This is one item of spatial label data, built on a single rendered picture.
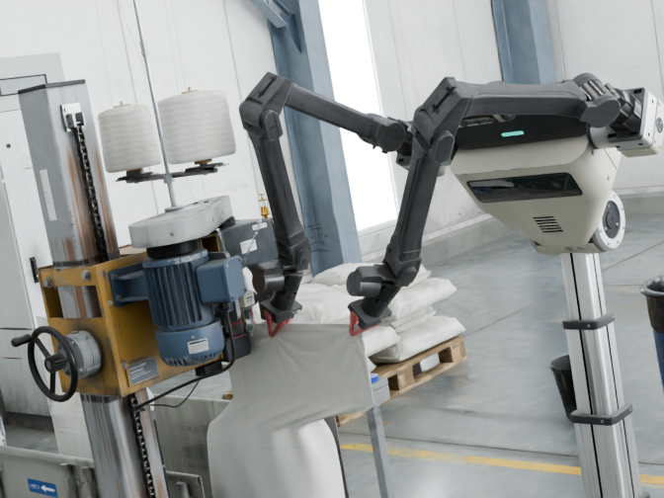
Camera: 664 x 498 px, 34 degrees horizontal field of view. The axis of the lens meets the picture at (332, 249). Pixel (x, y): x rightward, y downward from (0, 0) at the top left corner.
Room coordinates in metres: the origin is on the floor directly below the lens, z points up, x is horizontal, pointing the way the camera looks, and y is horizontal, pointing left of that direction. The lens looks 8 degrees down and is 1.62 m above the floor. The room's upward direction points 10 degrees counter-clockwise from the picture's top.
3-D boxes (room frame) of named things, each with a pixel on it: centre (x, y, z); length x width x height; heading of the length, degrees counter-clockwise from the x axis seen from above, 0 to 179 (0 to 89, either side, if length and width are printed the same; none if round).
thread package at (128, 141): (2.79, 0.46, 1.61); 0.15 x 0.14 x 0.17; 47
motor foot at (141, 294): (2.53, 0.44, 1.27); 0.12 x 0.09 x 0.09; 137
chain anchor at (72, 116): (2.56, 0.53, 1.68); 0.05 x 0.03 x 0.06; 137
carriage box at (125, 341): (2.68, 0.51, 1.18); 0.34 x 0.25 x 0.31; 137
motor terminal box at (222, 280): (2.47, 0.26, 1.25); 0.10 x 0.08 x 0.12; 162
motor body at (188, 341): (2.50, 0.36, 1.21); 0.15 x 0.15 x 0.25
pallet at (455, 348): (6.10, 0.03, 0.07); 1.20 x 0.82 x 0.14; 139
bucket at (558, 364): (4.90, -1.04, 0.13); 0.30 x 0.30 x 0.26
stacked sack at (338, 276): (6.36, -0.18, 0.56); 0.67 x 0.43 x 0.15; 47
